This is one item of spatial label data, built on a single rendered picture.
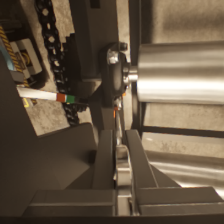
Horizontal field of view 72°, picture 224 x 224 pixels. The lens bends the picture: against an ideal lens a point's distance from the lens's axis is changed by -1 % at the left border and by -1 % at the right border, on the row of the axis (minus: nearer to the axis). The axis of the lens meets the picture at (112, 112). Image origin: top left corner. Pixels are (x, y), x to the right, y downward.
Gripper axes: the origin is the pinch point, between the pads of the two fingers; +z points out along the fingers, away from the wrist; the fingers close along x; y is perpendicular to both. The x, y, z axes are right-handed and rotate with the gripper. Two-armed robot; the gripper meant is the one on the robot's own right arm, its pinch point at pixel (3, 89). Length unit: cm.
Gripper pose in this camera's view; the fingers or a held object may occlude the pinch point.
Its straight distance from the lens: 22.7
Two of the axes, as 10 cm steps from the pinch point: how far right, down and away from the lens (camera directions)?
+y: 5.0, 0.3, 8.7
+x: -0.5, 10.0, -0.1
